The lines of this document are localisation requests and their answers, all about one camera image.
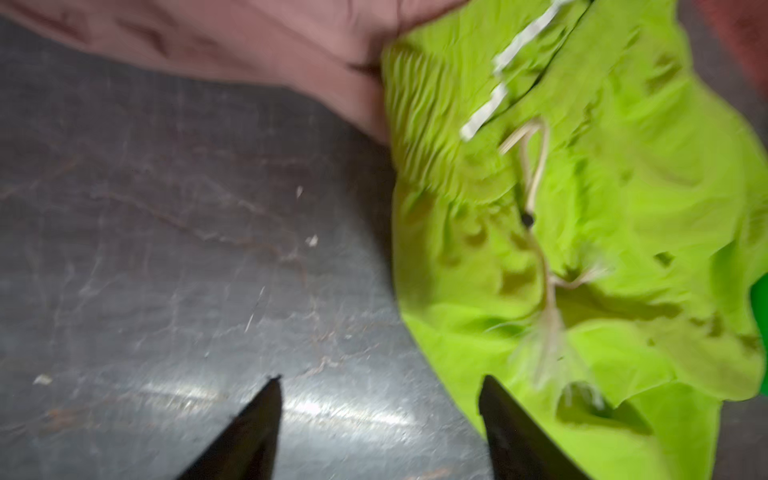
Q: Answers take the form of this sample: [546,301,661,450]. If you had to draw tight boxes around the lime green shorts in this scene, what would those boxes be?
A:
[381,1,767,479]

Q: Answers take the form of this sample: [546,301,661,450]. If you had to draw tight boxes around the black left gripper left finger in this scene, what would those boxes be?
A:
[178,376,283,480]

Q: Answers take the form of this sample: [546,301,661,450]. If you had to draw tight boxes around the pink shorts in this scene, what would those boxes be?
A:
[1,0,460,144]

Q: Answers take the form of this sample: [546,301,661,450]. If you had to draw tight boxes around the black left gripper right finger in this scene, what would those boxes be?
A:
[478,375,588,480]

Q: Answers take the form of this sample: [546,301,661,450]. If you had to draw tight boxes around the green plastic basket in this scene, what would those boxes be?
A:
[749,272,768,397]

